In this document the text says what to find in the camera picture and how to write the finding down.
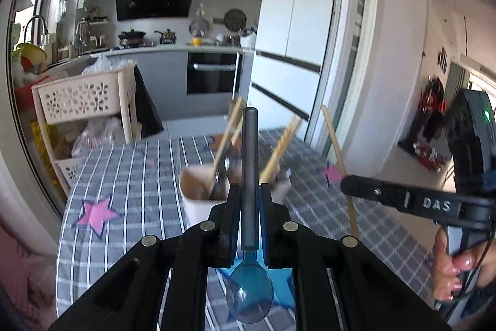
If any light wooden chopstick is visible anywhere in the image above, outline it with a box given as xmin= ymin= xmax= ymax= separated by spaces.
xmin=259 ymin=115 xmax=302 ymax=185

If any dark handled blue spoon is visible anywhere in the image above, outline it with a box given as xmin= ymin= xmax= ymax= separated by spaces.
xmin=226 ymin=107 xmax=273 ymax=324

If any blue patterned wooden chopstick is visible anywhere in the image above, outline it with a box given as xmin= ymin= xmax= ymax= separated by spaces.
xmin=321 ymin=105 xmax=360 ymax=239

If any plain wooden chopstick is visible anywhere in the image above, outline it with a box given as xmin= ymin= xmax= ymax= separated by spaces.
xmin=205 ymin=96 xmax=243 ymax=197

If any chrome kitchen faucet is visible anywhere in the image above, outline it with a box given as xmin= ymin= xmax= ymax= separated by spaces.
xmin=24 ymin=14 xmax=50 ymax=46

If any person right hand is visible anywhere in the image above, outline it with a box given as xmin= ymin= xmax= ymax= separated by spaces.
xmin=431 ymin=229 xmax=496 ymax=302

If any grey checked tablecloth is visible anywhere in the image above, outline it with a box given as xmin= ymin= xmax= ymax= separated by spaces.
xmin=55 ymin=135 xmax=430 ymax=313

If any pink plastic utensil holder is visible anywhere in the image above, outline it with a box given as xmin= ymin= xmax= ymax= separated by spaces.
xmin=179 ymin=164 xmax=291 ymax=228

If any black built-in oven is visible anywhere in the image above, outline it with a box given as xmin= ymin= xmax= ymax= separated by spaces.
xmin=187 ymin=52 xmax=243 ymax=95

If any beige plastic storage cart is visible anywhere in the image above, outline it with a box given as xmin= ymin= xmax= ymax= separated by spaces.
xmin=32 ymin=63 xmax=141 ymax=194

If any white rice cooker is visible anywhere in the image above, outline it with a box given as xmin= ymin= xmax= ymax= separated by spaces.
xmin=240 ymin=29 xmax=257 ymax=49

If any black pot on stove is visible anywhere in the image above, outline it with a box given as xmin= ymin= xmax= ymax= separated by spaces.
xmin=155 ymin=29 xmax=177 ymax=44

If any black wok on stove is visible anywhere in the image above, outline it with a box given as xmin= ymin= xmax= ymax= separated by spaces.
xmin=118 ymin=29 xmax=145 ymax=48

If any pink folding stool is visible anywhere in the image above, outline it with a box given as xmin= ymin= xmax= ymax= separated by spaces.
xmin=1 ymin=230 xmax=56 ymax=330

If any white refrigerator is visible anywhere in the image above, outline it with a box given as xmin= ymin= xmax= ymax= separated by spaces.
xmin=248 ymin=0 xmax=334 ymax=139

